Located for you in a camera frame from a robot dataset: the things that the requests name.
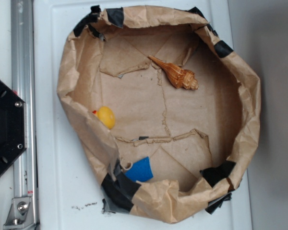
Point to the brown paper bag bin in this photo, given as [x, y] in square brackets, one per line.
[199, 142]

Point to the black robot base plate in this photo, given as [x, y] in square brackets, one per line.
[12, 127]

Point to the brown spiral seashell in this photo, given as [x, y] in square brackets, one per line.
[178, 77]

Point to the aluminium extrusion rail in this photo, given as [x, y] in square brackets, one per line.
[23, 82]

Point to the yellow rubber duck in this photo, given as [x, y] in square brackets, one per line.
[106, 116]

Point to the metal corner bracket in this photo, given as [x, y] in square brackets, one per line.
[20, 215]

